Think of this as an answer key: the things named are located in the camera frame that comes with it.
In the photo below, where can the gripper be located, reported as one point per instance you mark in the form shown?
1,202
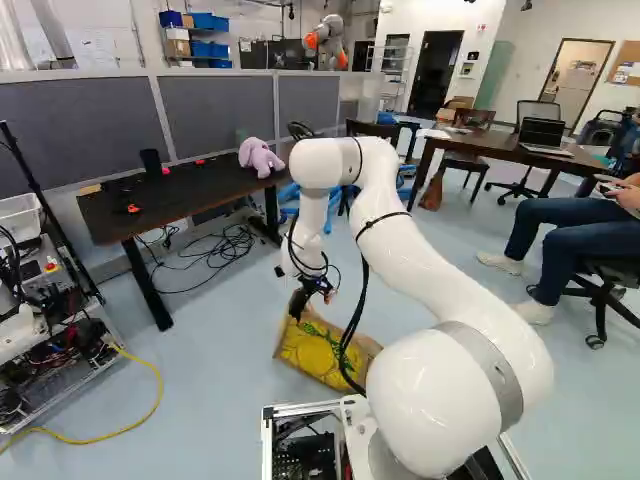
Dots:
314,286

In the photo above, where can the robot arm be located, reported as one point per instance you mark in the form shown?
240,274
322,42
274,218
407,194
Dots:
425,270

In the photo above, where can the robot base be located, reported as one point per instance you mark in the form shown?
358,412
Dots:
305,440

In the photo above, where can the yellow printed paper bag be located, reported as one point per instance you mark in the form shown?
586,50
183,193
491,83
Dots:
320,352

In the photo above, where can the brown paper bag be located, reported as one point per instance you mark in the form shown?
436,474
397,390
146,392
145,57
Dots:
432,192

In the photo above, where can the purple plush toy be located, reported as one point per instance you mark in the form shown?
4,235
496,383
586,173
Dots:
259,156

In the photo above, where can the dark wooden table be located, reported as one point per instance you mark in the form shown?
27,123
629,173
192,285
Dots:
180,195

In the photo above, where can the orange and black tool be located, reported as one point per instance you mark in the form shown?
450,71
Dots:
131,207

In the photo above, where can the black cylinder cup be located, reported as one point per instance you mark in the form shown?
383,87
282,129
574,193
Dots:
150,160

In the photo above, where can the dark wooden chair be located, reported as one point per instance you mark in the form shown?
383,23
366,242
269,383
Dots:
465,167

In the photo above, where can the equipment cart with electronics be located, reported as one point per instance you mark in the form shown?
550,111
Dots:
45,320

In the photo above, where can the dark wooden desk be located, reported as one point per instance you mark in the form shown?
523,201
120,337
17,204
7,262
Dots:
505,150

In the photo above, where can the person's legs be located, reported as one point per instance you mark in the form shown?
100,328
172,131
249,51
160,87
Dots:
555,240

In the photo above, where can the open laptop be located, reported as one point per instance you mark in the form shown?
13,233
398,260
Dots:
542,136

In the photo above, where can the black office chair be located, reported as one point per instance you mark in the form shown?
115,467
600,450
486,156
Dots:
600,295

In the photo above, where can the blue plastic frame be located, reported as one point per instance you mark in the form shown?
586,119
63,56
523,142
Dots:
330,200

